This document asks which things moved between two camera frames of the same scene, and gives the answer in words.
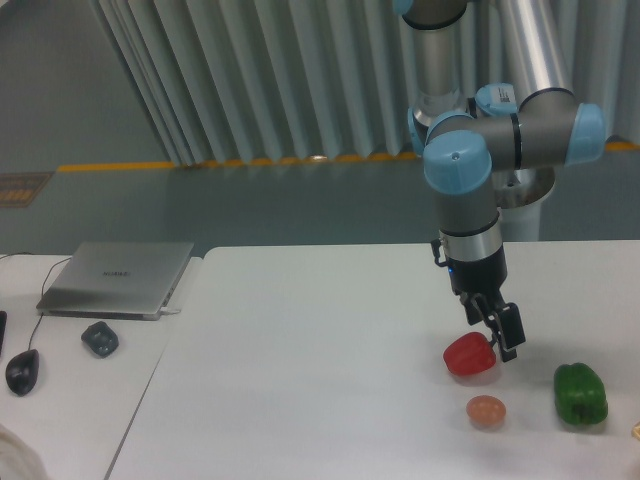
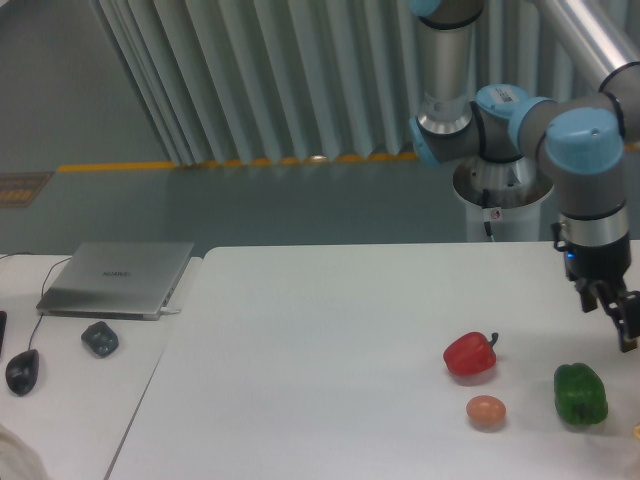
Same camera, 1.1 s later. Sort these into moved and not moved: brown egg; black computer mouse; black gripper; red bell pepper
Moved: black gripper
Not moved: red bell pepper; brown egg; black computer mouse
